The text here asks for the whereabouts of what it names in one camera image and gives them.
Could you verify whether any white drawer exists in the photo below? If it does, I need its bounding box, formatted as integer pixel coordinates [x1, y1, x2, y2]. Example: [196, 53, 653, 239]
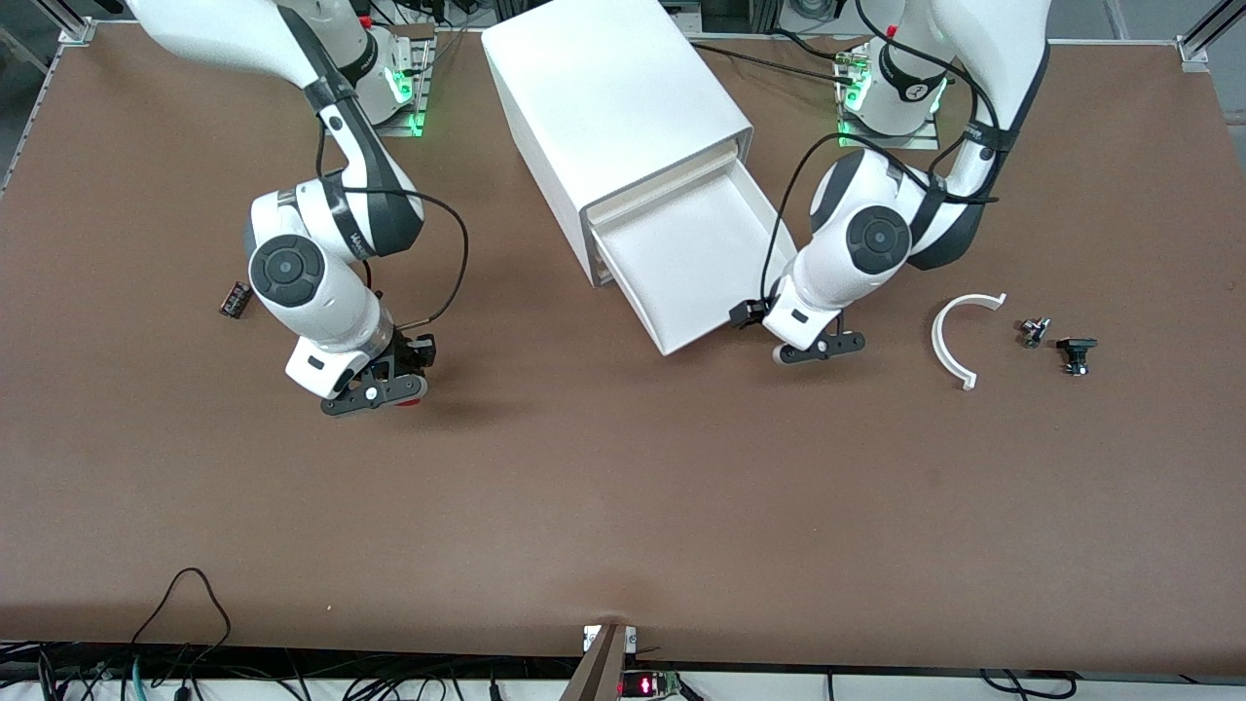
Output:
[592, 159, 801, 357]

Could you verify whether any white drawer cabinet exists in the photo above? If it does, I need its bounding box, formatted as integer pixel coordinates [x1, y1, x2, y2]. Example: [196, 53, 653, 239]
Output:
[482, 0, 755, 289]

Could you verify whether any white curved plastic arc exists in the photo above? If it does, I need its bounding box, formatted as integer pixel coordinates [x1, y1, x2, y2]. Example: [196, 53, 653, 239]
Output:
[932, 292, 1008, 391]

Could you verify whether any circuit board with red display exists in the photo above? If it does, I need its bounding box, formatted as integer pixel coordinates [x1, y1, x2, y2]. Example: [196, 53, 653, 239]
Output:
[620, 670, 684, 701]

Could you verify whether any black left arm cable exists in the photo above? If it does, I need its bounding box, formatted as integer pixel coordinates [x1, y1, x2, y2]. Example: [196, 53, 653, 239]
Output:
[762, 0, 1006, 305]

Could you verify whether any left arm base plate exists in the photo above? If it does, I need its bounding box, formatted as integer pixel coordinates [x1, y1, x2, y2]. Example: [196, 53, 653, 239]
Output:
[837, 92, 941, 151]

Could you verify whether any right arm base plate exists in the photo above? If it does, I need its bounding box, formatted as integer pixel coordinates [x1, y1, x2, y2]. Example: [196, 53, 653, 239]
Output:
[375, 37, 432, 138]

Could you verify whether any black looped cable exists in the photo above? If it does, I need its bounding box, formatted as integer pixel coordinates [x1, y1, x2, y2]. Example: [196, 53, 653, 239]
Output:
[130, 568, 233, 651]

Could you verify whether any black cable behind cabinet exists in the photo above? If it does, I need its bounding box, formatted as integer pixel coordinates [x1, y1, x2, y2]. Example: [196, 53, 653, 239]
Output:
[681, 27, 862, 87]

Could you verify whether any black cable bundle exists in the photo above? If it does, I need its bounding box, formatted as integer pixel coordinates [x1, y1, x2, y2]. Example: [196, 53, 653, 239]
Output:
[0, 641, 585, 701]

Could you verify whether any grey camera post with bracket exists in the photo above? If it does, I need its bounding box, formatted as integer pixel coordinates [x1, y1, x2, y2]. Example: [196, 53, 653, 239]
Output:
[560, 623, 639, 701]

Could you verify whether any aluminium frame profile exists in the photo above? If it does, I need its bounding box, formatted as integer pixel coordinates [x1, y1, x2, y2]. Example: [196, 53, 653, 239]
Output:
[56, 0, 100, 46]
[1176, 0, 1246, 65]

